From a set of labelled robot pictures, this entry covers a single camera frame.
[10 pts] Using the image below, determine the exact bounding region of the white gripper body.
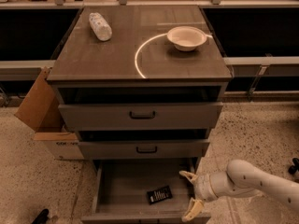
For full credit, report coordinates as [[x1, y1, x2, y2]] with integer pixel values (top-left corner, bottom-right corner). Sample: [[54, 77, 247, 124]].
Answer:
[[193, 175, 218, 203]]

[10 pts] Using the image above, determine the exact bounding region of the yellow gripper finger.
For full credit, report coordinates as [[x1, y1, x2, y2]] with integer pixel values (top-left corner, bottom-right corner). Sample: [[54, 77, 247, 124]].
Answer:
[[179, 171, 198, 185], [181, 198, 205, 222]]

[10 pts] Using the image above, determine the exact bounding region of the black rxbar chocolate bar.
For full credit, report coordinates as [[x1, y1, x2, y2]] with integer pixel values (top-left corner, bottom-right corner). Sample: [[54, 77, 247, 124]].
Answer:
[[147, 186, 173, 204]]

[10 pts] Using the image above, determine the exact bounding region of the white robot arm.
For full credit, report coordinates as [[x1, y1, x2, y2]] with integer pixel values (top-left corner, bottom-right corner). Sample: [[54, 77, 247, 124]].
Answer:
[[179, 160, 299, 222]]

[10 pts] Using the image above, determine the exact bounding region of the middle grey drawer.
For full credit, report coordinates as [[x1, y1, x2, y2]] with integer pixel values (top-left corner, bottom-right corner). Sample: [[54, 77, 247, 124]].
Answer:
[[78, 139, 209, 160]]

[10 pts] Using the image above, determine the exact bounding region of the bottom grey open drawer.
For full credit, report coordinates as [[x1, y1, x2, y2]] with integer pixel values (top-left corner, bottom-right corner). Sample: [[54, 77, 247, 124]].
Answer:
[[81, 158, 210, 224]]

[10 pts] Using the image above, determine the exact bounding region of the top grey drawer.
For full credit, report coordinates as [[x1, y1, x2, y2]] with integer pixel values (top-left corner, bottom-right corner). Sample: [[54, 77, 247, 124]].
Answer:
[[59, 102, 222, 131]]

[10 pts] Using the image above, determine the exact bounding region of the grey drawer cabinet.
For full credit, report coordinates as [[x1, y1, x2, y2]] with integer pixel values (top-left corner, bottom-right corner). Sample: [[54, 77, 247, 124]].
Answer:
[[46, 5, 234, 224]]

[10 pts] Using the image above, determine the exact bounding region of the black chair caster wheel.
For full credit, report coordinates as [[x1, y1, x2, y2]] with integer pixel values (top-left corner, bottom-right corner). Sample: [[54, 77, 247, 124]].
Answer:
[[288, 158, 299, 175]]

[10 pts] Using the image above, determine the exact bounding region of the white paper bowl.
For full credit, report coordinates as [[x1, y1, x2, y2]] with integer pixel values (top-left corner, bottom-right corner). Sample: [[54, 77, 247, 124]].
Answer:
[[166, 26, 207, 51]]

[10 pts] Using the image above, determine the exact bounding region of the black object on floor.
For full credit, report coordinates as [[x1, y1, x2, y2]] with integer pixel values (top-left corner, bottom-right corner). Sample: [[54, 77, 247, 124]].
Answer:
[[31, 209, 49, 224]]

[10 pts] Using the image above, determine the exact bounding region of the brown cardboard box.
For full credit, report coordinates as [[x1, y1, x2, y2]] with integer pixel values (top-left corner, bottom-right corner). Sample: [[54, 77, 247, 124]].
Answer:
[[15, 67, 83, 160]]

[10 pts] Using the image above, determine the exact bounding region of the white plastic water bottle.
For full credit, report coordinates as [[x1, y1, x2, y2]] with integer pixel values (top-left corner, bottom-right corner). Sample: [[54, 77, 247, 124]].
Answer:
[[89, 12, 112, 41]]

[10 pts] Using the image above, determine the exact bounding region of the grey metal rail shelf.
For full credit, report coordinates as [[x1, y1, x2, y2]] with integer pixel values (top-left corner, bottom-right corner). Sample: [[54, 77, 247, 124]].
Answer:
[[0, 60, 55, 81]]

